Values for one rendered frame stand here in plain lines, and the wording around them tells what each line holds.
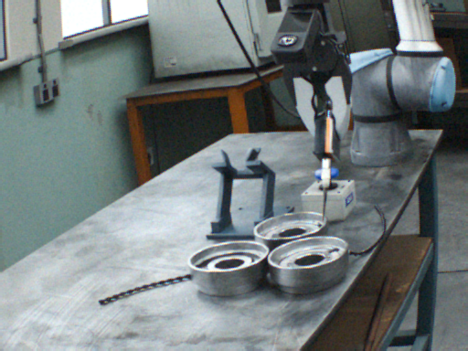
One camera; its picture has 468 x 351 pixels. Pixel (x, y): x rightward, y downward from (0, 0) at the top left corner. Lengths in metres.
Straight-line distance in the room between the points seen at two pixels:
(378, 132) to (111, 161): 2.10
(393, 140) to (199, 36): 2.00
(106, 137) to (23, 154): 0.65
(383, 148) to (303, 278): 0.57
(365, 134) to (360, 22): 3.38
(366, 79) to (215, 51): 1.95
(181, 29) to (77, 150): 0.76
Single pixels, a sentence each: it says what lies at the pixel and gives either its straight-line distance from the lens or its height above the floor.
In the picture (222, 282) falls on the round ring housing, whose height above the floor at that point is 0.82.
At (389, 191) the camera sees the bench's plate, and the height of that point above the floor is 0.80.
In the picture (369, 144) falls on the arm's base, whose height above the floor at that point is 0.84.
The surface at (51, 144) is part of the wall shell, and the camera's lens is 2.98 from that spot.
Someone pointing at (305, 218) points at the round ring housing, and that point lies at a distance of 1.08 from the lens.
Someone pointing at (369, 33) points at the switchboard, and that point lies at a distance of 4.76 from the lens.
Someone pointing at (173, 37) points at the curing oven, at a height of 1.01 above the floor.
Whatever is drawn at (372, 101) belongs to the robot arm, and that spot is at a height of 0.93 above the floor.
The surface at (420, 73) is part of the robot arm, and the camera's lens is 1.34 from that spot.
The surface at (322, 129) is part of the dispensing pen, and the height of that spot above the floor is 0.98.
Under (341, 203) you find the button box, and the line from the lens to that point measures 1.13.
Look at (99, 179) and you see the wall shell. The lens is 3.26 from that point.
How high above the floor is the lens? 1.18
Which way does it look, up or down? 15 degrees down
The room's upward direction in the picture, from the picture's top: 9 degrees counter-clockwise
